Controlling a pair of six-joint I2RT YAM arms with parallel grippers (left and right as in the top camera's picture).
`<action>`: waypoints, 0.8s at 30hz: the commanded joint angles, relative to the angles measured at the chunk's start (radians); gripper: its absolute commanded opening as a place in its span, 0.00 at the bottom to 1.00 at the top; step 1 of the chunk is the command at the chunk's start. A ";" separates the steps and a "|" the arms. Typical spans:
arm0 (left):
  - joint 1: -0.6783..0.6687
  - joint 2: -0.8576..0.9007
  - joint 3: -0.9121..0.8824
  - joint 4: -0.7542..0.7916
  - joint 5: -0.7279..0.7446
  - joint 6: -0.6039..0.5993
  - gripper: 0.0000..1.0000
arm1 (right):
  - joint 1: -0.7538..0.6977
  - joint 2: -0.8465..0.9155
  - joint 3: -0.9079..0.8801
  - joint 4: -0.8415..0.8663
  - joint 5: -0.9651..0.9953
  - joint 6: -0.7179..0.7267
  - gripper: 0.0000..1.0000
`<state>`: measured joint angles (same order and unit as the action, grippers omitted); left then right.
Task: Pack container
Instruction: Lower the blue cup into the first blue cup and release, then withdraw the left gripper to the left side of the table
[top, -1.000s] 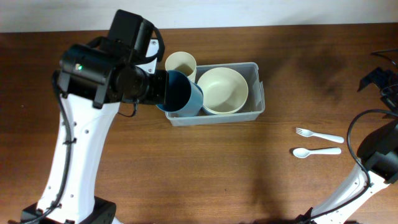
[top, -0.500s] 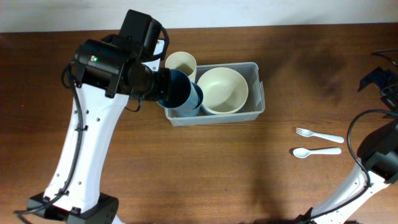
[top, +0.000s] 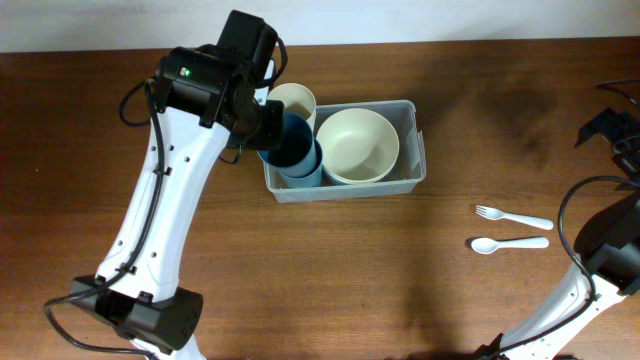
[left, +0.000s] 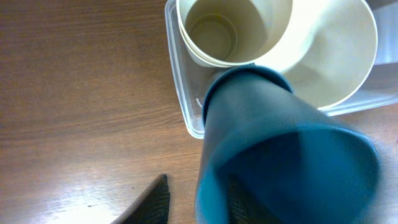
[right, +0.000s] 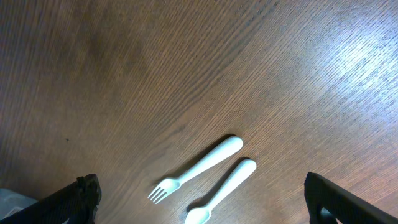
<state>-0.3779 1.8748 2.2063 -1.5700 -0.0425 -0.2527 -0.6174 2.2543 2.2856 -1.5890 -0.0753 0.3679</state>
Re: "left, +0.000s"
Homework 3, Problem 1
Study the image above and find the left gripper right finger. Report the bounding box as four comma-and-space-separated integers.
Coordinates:
227, 174, 280, 224

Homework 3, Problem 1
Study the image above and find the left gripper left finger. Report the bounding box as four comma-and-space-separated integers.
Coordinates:
112, 174, 170, 224

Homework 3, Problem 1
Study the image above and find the blue cup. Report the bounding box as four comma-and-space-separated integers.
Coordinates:
195, 65, 380, 223

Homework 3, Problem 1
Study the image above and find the cream bowl back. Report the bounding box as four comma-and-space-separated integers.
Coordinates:
254, 0, 377, 110

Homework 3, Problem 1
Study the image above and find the cream cup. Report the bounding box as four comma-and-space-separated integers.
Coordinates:
178, 24, 230, 68
176, 0, 294, 67

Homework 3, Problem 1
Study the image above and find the clear plastic container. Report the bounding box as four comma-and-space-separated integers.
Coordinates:
165, 0, 397, 139

